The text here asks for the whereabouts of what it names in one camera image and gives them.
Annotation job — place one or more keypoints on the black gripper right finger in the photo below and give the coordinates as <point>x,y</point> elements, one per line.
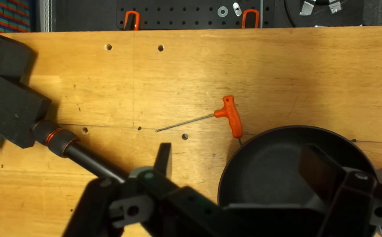
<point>347,192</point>

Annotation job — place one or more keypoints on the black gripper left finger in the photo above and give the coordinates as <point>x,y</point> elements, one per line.
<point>163,159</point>

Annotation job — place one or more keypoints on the black bowl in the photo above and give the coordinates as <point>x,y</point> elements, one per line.
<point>266,168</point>

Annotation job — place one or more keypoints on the orange hook left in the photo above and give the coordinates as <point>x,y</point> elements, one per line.
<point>132,19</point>

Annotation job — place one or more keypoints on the orange hook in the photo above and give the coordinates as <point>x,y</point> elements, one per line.
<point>132,19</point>
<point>251,18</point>

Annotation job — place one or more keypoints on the black bar clamp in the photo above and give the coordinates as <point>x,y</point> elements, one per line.
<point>24,113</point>

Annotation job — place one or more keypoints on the orange hook right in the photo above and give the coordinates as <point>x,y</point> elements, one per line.
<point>251,18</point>

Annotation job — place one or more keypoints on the black pegboard panel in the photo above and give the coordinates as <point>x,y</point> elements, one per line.
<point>163,14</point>

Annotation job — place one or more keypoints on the orange handled hex key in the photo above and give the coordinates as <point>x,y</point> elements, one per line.
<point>229,110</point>

